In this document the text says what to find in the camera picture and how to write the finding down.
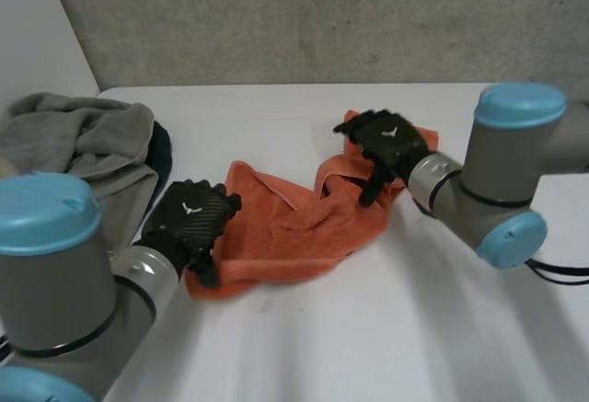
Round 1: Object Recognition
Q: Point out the dark blue cloth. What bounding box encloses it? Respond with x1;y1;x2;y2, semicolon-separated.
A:
137;119;175;228

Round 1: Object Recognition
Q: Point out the coral towel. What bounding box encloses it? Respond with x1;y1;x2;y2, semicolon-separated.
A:
185;108;441;303

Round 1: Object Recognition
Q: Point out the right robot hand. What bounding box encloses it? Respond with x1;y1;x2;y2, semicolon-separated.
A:
331;108;437;209

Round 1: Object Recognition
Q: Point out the grey towel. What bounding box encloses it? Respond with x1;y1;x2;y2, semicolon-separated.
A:
0;92;160;256

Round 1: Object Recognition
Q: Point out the black cable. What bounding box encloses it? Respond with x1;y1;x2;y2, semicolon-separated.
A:
522;258;589;287

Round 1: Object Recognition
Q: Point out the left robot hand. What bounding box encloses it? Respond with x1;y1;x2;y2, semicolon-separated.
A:
138;179;243;289

